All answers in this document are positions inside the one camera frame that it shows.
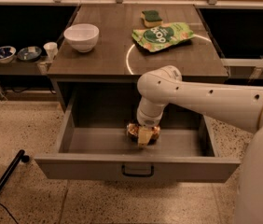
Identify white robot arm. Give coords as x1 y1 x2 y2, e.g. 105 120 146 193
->
137 66 263 224

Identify grey side shelf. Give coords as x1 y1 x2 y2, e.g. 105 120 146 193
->
0 56 51 76

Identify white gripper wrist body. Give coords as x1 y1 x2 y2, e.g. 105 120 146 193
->
137 109 162 127

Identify green chip bag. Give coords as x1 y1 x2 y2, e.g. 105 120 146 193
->
131 22 194 52

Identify grey cabinet with brown top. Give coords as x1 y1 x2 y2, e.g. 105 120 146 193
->
48 4 228 107

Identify blue white patterned bowl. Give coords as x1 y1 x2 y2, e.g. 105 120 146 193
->
0 46 16 63

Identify black left base leg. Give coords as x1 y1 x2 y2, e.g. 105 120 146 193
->
0 149 31 218

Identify black drawer handle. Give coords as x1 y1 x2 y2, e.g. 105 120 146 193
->
121 165 154 178

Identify orange soda can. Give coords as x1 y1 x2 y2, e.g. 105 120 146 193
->
127 123 160 147

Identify white paper cup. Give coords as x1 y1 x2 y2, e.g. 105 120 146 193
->
43 42 58 61

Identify green yellow sponge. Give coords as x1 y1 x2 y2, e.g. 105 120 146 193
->
141 10 163 28

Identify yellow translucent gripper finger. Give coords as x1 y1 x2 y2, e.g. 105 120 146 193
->
137 126 153 147

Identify white ceramic bowl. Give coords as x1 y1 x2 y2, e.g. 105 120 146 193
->
63 23 100 52

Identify grey open top drawer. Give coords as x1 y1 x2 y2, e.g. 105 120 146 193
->
35 89 241 182

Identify blue grey small bowl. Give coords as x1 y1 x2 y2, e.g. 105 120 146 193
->
17 46 42 62

